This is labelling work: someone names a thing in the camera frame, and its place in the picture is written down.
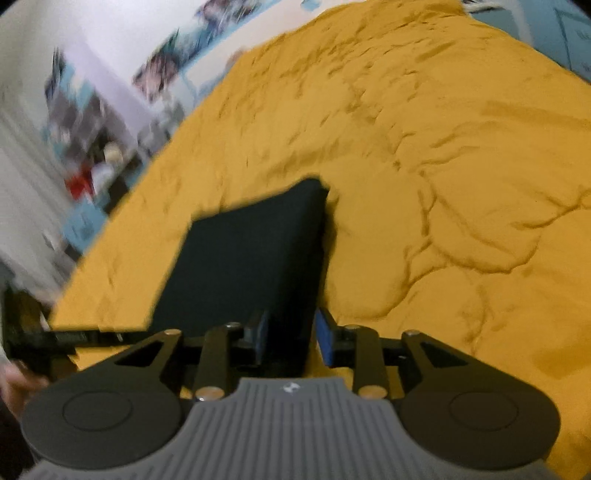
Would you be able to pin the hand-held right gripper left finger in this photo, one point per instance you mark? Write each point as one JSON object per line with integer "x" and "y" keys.
{"x": 263, "y": 334}

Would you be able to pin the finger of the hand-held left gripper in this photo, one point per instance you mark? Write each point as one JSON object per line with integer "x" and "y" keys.
{"x": 92, "y": 338}

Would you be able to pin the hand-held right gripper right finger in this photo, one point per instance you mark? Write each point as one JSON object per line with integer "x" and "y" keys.
{"x": 325, "y": 341}

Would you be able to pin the black pants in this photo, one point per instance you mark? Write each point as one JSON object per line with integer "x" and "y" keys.
{"x": 249, "y": 258}

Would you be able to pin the person's left hand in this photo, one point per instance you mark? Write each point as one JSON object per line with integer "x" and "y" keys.
{"x": 21, "y": 387}

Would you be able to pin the red object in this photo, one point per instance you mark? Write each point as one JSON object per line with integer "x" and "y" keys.
{"x": 81, "y": 185}

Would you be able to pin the yellow quilt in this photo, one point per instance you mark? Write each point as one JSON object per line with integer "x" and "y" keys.
{"x": 415, "y": 184}

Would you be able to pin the white shelf unit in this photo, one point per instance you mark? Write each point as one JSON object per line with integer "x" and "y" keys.
{"x": 87, "y": 134}

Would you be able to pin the blue cabinet with drawers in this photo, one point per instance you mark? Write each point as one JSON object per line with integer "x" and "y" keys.
{"x": 545, "y": 27}

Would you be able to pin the wall poster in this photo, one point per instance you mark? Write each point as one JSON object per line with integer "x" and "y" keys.
{"x": 231, "y": 11}
{"x": 159, "y": 64}

